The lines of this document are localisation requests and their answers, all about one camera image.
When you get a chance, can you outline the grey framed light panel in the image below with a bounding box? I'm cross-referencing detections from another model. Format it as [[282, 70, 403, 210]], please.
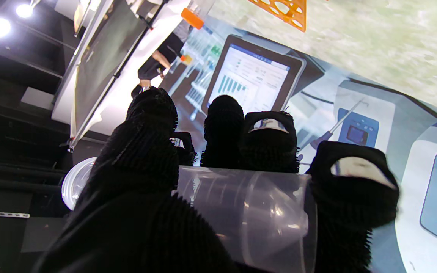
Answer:
[[52, 0, 166, 152]]

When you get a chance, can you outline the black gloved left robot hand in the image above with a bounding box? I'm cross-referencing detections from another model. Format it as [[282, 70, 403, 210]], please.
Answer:
[[33, 87, 400, 273]]

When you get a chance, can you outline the orange tube cap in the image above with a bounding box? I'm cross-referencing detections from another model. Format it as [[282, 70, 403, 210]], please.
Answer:
[[181, 8, 204, 30]]

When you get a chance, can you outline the grey wall box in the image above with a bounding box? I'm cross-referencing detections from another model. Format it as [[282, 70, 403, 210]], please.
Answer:
[[20, 87, 55, 110]]

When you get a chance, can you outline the printed laboratory backdrop banner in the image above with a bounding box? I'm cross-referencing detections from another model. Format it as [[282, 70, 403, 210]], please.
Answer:
[[162, 11, 437, 273]]

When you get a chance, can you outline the white perforated metal strip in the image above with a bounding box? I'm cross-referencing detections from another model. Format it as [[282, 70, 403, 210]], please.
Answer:
[[0, 210, 30, 218]]

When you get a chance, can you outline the orange test tube rack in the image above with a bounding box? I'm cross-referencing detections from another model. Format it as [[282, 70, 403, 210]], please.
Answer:
[[248, 0, 307, 32]]

